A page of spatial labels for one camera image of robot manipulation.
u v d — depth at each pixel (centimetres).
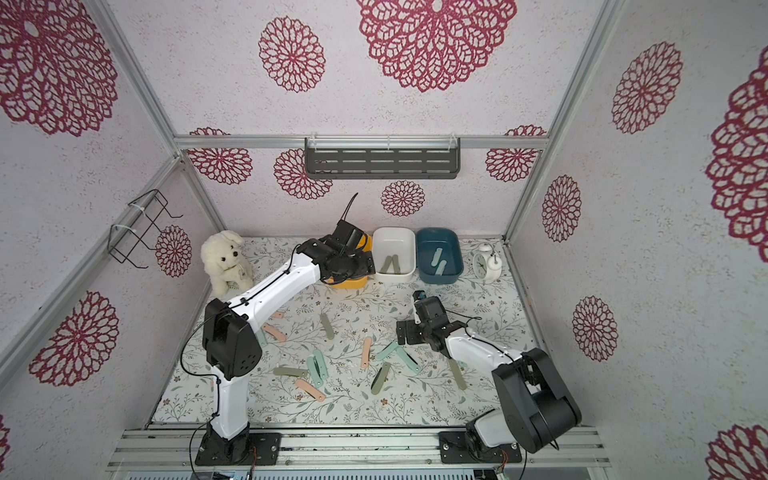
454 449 72
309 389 83
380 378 85
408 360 89
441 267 111
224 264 93
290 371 88
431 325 70
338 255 65
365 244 73
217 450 63
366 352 90
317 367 87
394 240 123
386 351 90
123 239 73
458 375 86
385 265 111
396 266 113
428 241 117
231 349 50
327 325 97
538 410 43
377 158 94
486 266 100
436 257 113
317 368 87
